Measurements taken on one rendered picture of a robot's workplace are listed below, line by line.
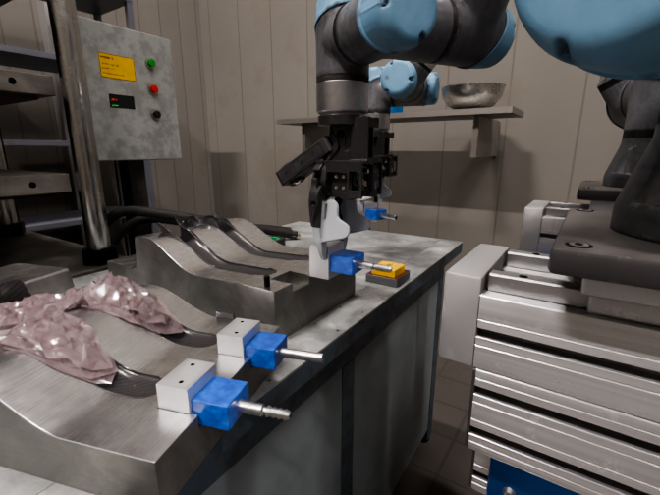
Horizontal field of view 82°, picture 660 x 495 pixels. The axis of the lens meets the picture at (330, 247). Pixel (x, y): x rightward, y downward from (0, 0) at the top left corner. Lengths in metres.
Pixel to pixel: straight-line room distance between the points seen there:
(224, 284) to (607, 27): 0.59
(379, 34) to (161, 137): 1.13
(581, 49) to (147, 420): 0.43
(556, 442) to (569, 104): 2.47
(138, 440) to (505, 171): 2.63
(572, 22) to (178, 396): 0.41
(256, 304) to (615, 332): 0.47
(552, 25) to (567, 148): 2.51
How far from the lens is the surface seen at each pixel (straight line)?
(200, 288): 0.73
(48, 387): 0.49
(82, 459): 0.44
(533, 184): 2.78
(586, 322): 0.37
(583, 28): 0.25
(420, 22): 0.48
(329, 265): 0.59
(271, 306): 0.61
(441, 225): 2.94
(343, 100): 0.55
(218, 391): 0.42
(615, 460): 0.42
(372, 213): 1.04
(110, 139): 1.41
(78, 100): 1.24
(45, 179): 1.27
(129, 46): 1.49
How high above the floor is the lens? 1.10
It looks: 14 degrees down
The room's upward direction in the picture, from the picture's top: straight up
